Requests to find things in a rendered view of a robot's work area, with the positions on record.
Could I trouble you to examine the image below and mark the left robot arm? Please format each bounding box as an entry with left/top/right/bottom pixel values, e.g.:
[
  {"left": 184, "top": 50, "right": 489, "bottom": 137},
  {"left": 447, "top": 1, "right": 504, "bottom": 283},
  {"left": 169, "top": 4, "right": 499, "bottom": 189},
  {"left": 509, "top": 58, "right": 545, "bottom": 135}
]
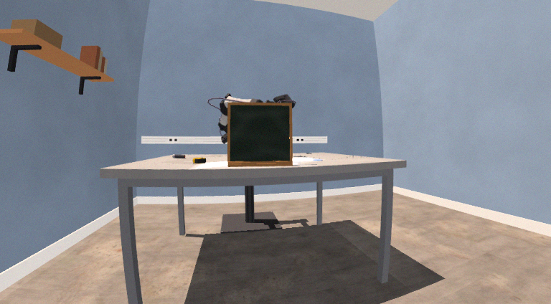
[{"left": 273, "top": 94, "right": 295, "bottom": 108}]

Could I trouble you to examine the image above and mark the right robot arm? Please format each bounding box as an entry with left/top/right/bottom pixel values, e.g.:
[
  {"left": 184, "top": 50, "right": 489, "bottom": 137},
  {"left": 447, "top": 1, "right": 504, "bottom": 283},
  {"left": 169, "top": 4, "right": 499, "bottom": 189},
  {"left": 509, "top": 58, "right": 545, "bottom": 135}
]
[{"left": 218, "top": 93, "right": 263, "bottom": 142}]

